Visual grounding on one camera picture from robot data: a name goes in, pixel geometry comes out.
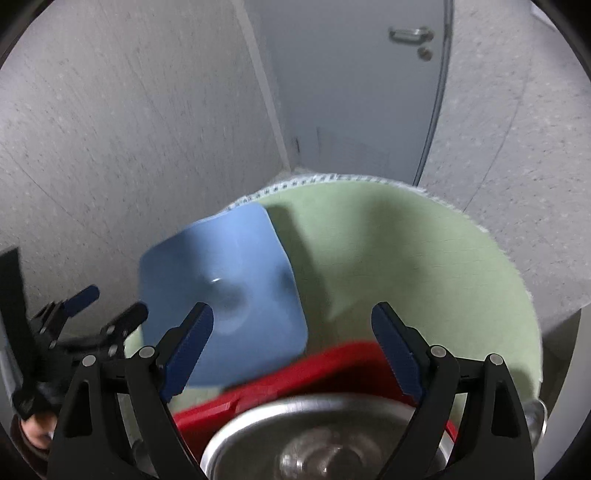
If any grey door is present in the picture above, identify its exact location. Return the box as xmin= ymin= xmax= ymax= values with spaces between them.
xmin=245 ymin=0 xmax=454 ymax=185

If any red plastic basin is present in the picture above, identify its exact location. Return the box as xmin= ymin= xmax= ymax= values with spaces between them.
xmin=172 ymin=340 xmax=459 ymax=462

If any blue square plate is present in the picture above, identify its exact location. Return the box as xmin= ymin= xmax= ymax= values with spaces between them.
xmin=139 ymin=203 xmax=308 ymax=388

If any green round table mat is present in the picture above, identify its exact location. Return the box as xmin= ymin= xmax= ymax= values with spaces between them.
xmin=124 ymin=174 xmax=544 ymax=416

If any large steel bowl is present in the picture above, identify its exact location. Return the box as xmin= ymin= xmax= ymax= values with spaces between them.
xmin=198 ymin=392 xmax=456 ymax=480

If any door lock cylinder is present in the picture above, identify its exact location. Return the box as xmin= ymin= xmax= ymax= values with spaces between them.
xmin=417 ymin=47 xmax=433 ymax=62

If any left hand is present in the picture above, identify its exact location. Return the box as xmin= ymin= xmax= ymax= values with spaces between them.
xmin=10 ymin=413 xmax=57 ymax=454

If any medium steel bowl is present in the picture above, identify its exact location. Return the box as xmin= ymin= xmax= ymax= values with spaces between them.
xmin=523 ymin=398 xmax=548 ymax=450

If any silver door handle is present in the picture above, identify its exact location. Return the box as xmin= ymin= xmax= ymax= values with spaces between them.
xmin=389 ymin=27 xmax=435 ymax=45

